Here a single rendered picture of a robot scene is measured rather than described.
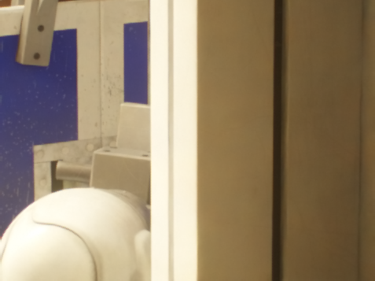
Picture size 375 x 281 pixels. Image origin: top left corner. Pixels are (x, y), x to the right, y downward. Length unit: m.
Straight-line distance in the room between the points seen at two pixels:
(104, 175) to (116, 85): 0.24
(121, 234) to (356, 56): 0.59
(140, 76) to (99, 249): 0.49
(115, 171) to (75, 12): 0.24
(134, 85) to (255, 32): 1.04
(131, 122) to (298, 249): 0.82
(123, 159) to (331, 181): 0.78
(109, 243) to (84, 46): 0.46
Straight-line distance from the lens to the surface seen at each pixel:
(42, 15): 1.96
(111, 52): 2.01
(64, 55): 1.99
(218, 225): 1.01
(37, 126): 2.00
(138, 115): 1.84
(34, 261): 1.56
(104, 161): 1.80
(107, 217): 1.59
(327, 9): 1.01
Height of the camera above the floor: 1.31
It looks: 13 degrees down
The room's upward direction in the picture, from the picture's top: straight up
